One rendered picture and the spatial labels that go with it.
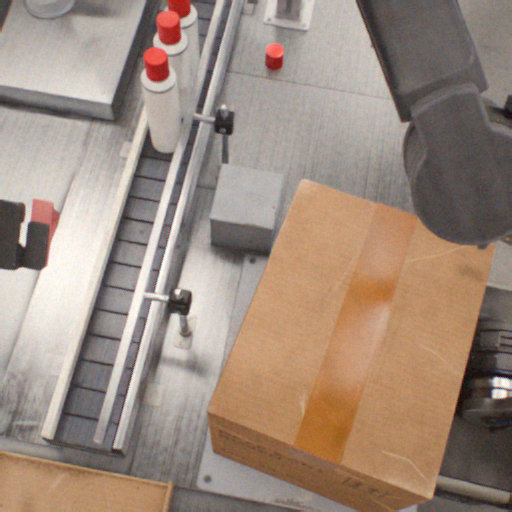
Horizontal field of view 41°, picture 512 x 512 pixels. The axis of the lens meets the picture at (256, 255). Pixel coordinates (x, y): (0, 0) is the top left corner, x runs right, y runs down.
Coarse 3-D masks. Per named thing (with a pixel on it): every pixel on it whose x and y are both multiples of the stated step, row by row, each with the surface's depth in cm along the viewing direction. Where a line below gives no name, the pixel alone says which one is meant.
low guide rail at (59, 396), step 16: (144, 112) 109; (144, 128) 108; (128, 160) 105; (128, 176) 104; (128, 192) 105; (112, 208) 102; (112, 224) 101; (112, 240) 101; (96, 272) 97; (96, 288) 97; (80, 320) 94; (80, 336) 93; (64, 368) 91; (64, 384) 90; (64, 400) 91; (48, 416) 89; (48, 432) 88
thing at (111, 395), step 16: (224, 0) 114; (208, 32) 111; (208, 48) 109; (208, 64) 109; (192, 96) 105; (192, 112) 104; (176, 160) 100; (176, 176) 100; (160, 208) 97; (160, 224) 96; (144, 272) 92; (144, 288) 92; (128, 320) 89; (128, 336) 89; (128, 352) 88; (112, 384) 86; (112, 400) 85; (96, 432) 83
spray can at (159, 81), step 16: (160, 48) 93; (160, 64) 92; (144, 80) 96; (160, 80) 95; (176, 80) 97; (144, 96) 99; (160, 96) 97; (176, 96) 99; (160, 112) 100; (176, 112) 102; (160, 128) 104; (176, 128) 105; (160, 144) 108; (176, 144) 109
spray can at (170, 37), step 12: (168, 12) 96; (156, 24) 96; (168, 24) 95; (156, 36) 99; (168, 36) 96; (180, 36) 98; (168, 48) 98; (180, 48) 99; (168, 60) 100; (180, 60) 100; (180, 72) 102; (180, 84) 105; (180, 96) 107; (180, 108) 110
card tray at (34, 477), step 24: (0, 456) 94; (24, 456) 94; (0, 480) 93; (24, 480) 93; (48, 480) 93; (72, 480) 93; (96, 480) 93; (120, 480) 93; (144, 480) 93; (0, 504) 91; (24, 504) 91; (48, 504) 92; (72, 504) 92; (96, 504) 92; (120, 504) 92; (144, 504) 92; (168, 504) 90
